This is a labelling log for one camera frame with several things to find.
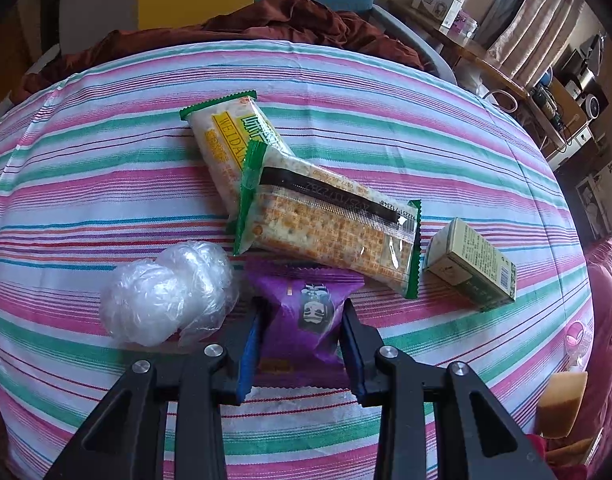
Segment white carton on desk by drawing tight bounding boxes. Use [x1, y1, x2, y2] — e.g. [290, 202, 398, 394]
[412, 0, 465, 28]

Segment purple snack packet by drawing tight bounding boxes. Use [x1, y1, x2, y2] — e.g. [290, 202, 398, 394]
[245, 260, 364, 388]

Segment yellow sponge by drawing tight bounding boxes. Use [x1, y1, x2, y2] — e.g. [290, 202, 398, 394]
[536, 372, 588, 439]

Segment cracker packet green edges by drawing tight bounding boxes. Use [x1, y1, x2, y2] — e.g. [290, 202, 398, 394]
[233, 141, 422, 299]

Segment dark red blanket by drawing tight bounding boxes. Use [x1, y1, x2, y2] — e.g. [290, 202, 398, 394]
[10, 0, 427, 106]

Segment striped bed sheet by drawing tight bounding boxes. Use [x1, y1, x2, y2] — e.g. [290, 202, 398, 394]
[0, 39, 594, 480]

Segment rice cracker packet yellow label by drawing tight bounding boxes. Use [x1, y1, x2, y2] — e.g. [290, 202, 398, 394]
[179, 90, 293, 221]

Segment pink quilt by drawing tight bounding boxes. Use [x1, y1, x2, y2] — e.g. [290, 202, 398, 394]
[578, 237, 612, 476]

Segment white plastic bag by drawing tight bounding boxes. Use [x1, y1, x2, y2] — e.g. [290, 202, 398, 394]
[99, 240, 240, 347]

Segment green paper box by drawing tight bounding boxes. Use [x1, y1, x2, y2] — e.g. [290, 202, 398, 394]
[424, 218, 516, 310]

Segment wooden desk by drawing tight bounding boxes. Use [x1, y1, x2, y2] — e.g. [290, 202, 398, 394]
[388, 0, 592, 165]

